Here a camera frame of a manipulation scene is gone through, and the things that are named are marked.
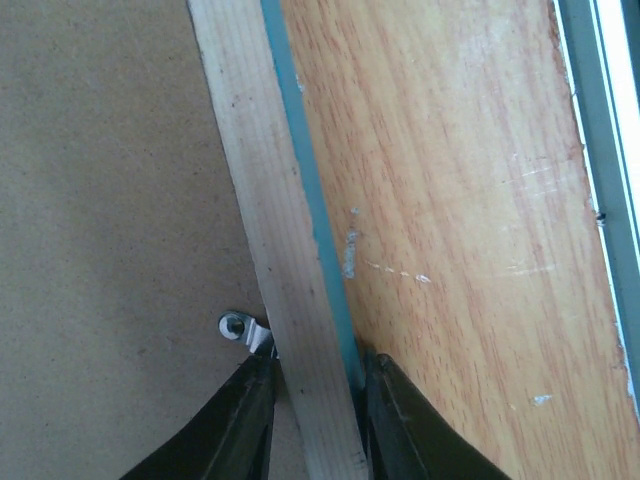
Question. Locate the brown hardboard backing board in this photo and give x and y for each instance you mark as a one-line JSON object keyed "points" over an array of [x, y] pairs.
{"points": [[121, 237]]}

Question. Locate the metal retaining clip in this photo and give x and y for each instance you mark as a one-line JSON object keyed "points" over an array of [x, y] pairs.
{"points": [[242, 328]]}

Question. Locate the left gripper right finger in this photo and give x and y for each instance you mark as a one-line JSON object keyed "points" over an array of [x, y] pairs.
{"points": [[406, 437]]}

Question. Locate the teal picture frame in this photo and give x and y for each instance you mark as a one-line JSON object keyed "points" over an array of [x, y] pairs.
{"points": [[260, 115]]}

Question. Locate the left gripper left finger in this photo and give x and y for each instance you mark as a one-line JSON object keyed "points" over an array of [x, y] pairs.
{"points": [[229, 438]]}

